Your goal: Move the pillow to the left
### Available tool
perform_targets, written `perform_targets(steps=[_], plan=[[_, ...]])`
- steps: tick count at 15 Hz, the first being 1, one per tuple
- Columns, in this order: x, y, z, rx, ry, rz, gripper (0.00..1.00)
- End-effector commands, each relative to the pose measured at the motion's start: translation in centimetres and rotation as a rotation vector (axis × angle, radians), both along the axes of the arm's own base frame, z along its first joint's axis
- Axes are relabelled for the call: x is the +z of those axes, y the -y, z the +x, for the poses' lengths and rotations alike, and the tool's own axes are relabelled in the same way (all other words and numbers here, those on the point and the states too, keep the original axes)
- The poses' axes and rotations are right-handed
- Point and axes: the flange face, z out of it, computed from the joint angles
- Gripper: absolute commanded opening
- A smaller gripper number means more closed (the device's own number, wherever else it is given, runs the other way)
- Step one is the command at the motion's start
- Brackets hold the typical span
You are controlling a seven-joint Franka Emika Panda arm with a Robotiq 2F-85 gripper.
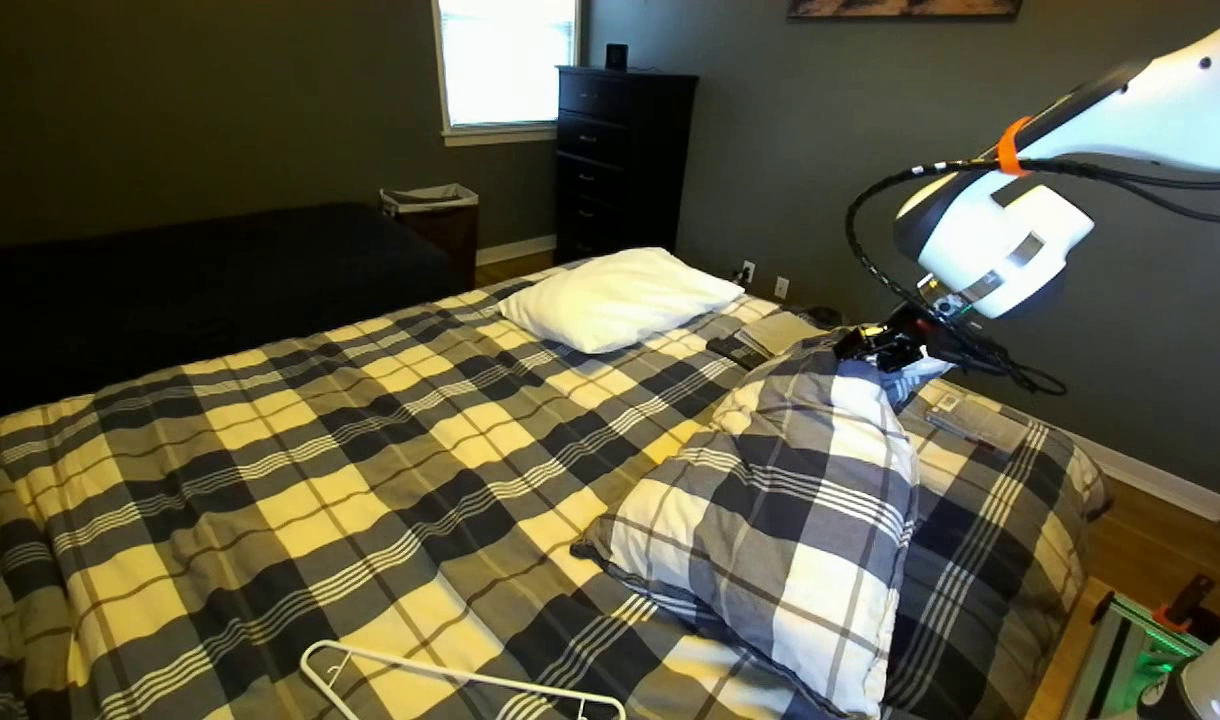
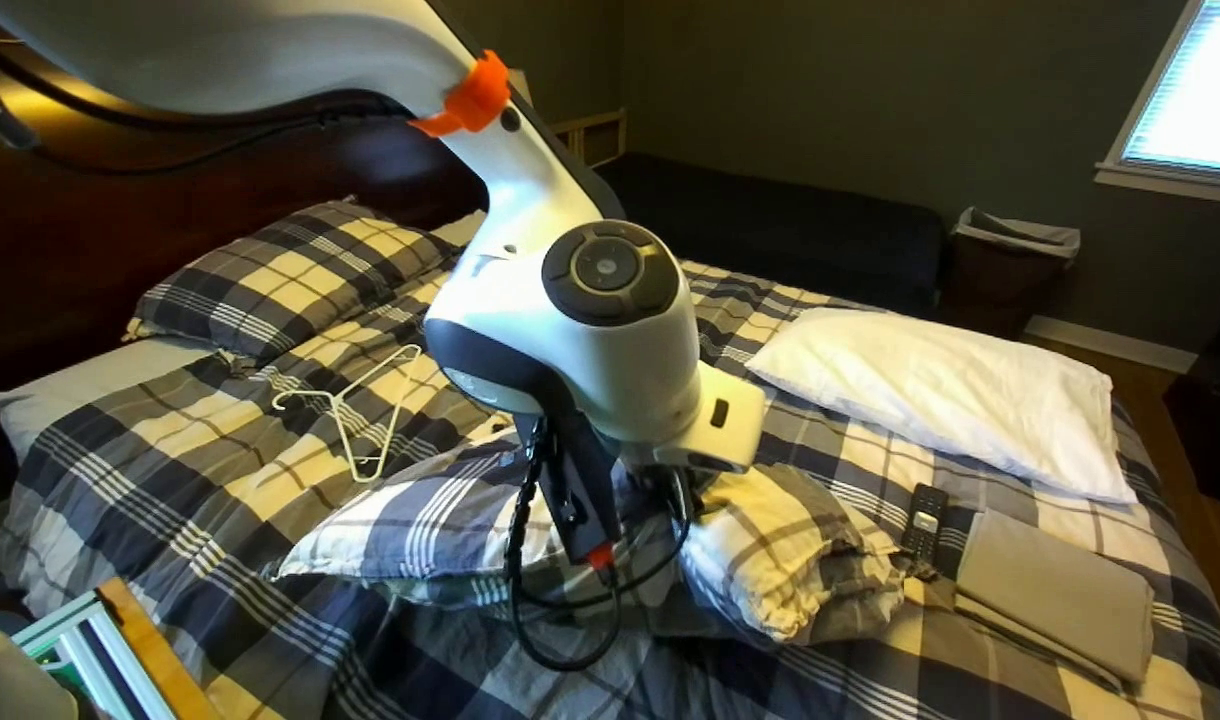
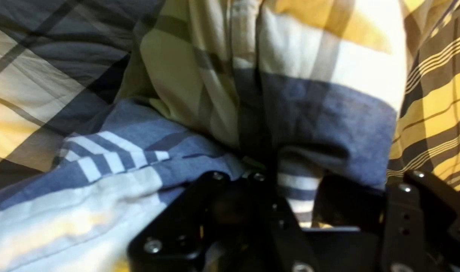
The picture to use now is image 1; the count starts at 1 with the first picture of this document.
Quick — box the framed wall picture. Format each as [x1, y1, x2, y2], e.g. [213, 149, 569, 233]
[784, 0, 1030, 24]

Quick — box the green metal stand frame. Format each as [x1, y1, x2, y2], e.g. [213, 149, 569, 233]
[1071, 598, 1212, 720]

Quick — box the white wire clothes hanger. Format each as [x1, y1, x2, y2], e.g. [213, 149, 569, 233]
[296, 636, 634, 720]

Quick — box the black tall dresser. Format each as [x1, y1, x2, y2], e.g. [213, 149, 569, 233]
[550, 62, 705, 269]

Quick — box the orange cable strap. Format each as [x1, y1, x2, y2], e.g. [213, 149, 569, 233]
[994, 118, 1041, 182]

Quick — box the grey folded cloth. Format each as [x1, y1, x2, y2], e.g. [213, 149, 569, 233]
[741, 311, 829, 364]

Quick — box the plaid yellow grey comforter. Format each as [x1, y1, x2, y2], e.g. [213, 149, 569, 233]
[0, 257, 1113, 720]

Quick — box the bright window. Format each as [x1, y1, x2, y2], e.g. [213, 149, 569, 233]
[429, 0, 590, 149]

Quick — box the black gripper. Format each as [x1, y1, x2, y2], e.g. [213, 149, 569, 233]
[834, 306, 970, 385]

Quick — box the dark nightstand with tray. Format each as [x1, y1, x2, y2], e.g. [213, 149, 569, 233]
[377, 182, 486, 293]

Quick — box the plaid blue white pillow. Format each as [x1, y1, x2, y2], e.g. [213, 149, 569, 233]
[573, 350, 926, 720]

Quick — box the plain white pillow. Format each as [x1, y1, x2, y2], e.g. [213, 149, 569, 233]
[496, 246, 749, 362]

